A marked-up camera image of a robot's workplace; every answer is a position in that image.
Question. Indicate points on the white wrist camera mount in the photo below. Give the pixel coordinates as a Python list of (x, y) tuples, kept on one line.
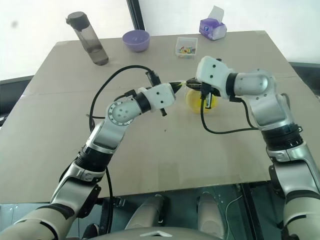
[(212, 71), (160, 96)]

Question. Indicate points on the beige right robot leg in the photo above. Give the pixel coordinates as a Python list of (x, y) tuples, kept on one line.
[(210, 212)]

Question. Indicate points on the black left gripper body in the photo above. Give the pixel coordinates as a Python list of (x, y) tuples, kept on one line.
[(174, 92)]

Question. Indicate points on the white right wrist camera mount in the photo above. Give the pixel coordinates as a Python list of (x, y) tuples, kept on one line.
[(212, 71)]

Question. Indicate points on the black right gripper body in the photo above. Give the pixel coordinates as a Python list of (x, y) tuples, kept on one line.
[(212, 90)]

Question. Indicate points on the smoky grey water bottle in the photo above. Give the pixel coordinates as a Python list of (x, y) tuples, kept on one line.
[(91, 40)]

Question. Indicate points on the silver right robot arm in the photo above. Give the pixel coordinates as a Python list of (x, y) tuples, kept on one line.
[(270, 110)]

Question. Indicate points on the dark vertical window post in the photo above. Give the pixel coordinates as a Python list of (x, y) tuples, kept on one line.
[(137, 13)]

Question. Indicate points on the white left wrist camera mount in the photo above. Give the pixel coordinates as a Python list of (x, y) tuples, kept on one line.
[(160, 96)]

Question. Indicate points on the clear zip bag yellow seal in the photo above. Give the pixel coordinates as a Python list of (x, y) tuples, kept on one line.
[(185, 84)]

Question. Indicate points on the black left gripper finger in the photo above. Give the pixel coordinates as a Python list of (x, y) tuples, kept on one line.
[(176, 83), (179, 89)]

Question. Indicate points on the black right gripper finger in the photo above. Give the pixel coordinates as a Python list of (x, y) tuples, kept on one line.
[(193, 86), (193, 80)]

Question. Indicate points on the beige left robot leg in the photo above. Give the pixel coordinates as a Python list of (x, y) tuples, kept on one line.
[(145, 212)]

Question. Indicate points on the clear box of coloured clips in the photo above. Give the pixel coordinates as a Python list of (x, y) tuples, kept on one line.
[(186, 48)]

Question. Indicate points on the beige robot leg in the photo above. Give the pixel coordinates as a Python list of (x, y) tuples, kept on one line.
[(210, 212), (145, 212)]

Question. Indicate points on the yellow round object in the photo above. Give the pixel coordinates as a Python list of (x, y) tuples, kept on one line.
[(196, 101)]

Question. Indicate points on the purple tissue pack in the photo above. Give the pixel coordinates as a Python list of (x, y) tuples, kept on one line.
[(211, 27)]

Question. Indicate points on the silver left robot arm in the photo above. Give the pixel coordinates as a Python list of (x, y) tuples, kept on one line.
[(110, 135)]

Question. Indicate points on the purple plastic bowl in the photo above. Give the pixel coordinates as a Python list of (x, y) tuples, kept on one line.
[(136, 41)]

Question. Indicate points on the grey robot torso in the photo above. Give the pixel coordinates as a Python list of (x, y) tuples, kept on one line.
[(155, 233)]

